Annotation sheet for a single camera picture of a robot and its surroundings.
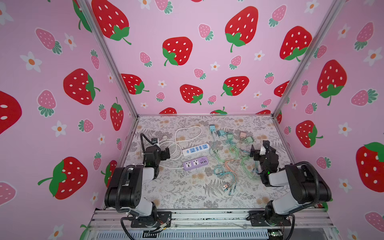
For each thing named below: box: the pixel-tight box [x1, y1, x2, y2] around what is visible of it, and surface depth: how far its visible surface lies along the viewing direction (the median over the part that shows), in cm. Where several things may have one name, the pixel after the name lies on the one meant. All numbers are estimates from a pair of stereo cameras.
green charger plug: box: [226, 132, 234, 140], surface depth 109 cm
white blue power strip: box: [182, 143, 211, 157], surface depth 100 cm
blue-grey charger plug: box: [217, 129, 225, 137], surface depth 109 cm
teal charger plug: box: [209, 124, 216, 132], surface depth 113 cm
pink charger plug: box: [239, 131, 247, 139], surface depth 109 cm
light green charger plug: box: [244, 136, 254, 143], surface depth 106 cm
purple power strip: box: [183, 156, 209, 171], surface depth 93 cm
